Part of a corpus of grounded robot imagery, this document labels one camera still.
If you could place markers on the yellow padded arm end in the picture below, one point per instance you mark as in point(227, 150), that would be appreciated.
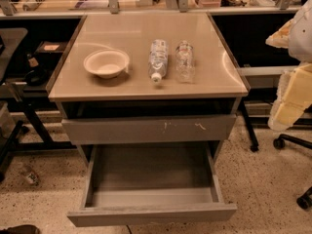
point(301, 38)

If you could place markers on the grey drawer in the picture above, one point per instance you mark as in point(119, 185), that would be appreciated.
point(149, 129)
point(130, 184)

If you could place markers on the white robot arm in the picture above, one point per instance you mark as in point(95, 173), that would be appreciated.
point(295, 36)

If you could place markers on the grey top drawer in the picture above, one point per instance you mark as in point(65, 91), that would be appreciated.
point(149, 129)

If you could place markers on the grey drawer cabinet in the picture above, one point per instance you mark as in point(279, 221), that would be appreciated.
point(217, 88)

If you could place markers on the clear empty plastic bottle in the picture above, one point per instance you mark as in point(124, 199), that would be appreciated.
point(184, 62)

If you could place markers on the clear bottle with white cap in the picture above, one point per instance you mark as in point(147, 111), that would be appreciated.
point(158, 60)

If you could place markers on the white paper bowl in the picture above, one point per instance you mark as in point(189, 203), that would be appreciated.
point(107, 64)

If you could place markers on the small bottle on floor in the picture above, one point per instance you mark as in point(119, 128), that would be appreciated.
point(30, 176)

